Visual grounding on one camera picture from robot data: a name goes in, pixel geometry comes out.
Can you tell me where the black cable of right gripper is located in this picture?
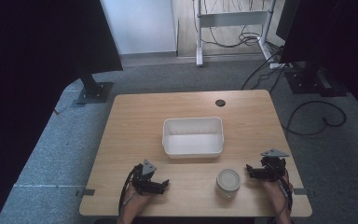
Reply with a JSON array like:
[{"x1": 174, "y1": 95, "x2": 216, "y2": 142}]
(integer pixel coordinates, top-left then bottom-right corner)
[{"x1": 276, "y1": 174, "x2": 295, "y2": 218}]

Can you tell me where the black panel on metal stand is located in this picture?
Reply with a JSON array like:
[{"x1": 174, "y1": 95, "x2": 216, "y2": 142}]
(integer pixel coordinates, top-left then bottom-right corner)
[{"x1": 59, "y1": 0, "x2": 124, "y2": 105}]

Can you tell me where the white power strip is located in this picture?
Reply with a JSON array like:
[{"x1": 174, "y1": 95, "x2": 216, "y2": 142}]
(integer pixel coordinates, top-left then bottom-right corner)
[{"x1": 268, "y1": 62, "x2": 293, "y2": 70}]

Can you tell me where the black cable to power strip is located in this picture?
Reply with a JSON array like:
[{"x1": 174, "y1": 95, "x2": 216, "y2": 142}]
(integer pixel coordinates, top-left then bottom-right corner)
[{"x1": 241, "y1": 50, "x2": 285, "y2": 94}]

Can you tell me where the person's left hand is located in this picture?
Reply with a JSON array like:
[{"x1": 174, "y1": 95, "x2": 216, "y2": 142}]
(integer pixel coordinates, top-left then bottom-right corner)
[{"x1": 122, "y1": 182, "x2": 153, "y2": 217}]

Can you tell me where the bundle of black cables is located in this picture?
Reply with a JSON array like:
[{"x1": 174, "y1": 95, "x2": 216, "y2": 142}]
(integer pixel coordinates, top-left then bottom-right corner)
[{"x1": 199, "y1": 0, "x2": 285, "y2": 54}]

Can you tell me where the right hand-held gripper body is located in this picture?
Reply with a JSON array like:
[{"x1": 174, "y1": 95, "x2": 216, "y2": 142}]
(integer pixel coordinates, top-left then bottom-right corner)
[{"x1": 259, "y1": 147, "x2": 290, "y2": 183}]

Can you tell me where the grey table edge bracket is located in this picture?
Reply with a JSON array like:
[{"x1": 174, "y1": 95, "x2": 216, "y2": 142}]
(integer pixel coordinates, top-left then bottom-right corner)
[
  {"x1": 75, "y1": 188, "x2": 96, "y2": 198},
  {"x1": 293, "y1": 187, "x2": 316, "y2": 199}
]

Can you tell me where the black looped floor cable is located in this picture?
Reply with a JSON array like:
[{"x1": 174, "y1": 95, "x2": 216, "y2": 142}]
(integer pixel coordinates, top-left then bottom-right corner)
[{"x1": 281, "y1": 99, "x2": 348, "y2": 137}]

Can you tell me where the white metal desk frame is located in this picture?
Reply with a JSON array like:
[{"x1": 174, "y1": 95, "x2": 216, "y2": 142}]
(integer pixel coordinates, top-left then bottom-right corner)
[{"x1": 193, "y1": 0, "x2": 278, "y2": 68}]

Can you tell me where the dark curtain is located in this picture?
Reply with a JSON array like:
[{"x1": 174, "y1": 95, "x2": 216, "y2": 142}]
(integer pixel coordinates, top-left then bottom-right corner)
[{"x1": 0, "y1": 0, "x2": 82, "y2": 224}]

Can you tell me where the white plastic bin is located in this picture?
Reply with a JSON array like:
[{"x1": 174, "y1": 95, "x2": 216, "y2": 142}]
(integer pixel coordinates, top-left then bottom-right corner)
[{"x1": 161, "y1": 116, "x2": 225, "y2": 160}]

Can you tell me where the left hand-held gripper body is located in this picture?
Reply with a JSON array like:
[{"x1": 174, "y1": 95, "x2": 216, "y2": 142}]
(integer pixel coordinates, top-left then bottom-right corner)
[{"x1": 131, "y1": 159, "x2": 158, "y2": 196}]

